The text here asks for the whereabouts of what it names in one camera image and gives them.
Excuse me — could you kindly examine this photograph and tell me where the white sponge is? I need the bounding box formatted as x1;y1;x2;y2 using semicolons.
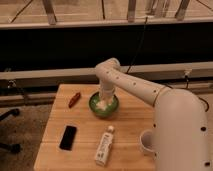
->
96;100;111;111

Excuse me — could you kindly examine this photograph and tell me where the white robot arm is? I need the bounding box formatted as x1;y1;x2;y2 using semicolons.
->
95;58;213;171

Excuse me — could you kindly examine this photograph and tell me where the green ceramic bowl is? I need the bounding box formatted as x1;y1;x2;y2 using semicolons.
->
89;92;119;118

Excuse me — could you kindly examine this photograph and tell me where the red-brown chili pepper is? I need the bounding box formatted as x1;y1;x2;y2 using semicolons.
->
68;92;81;108

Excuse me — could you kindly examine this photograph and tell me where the white plastic bottle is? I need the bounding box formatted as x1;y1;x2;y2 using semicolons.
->
94;126;114;166

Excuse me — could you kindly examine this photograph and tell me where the white mug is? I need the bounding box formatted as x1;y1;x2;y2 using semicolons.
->
139;130;155;158

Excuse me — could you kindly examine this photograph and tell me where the black smartphone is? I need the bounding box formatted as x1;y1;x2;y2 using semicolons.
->
59;126;77;150

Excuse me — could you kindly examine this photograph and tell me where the black office chair base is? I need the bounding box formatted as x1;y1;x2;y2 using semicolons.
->
0;108;22;155

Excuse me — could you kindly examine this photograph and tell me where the black hanging cable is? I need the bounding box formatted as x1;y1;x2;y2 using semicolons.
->
125;15;149;75

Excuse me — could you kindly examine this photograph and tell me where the grey metal rail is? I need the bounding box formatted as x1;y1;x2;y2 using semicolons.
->
0;62;213;80

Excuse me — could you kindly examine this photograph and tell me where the black cable at right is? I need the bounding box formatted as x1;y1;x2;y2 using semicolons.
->
184;73;211;113

